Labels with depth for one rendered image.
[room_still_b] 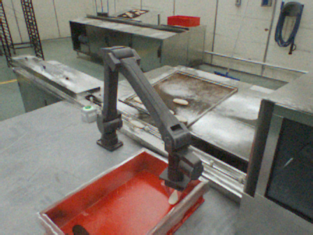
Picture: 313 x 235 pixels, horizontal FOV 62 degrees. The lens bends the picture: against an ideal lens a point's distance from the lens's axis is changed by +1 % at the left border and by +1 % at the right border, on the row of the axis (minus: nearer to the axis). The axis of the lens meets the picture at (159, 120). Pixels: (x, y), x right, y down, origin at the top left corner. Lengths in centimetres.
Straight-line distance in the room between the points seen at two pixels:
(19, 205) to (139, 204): 44
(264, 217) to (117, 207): 50
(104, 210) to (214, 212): 39
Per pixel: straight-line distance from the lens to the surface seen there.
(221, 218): 99
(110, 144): 130
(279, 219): 80
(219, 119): 139
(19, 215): 109
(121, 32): 488
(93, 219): 98
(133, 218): 96
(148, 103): 87
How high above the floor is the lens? 154
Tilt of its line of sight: 28 degrees down
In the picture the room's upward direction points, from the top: straight up
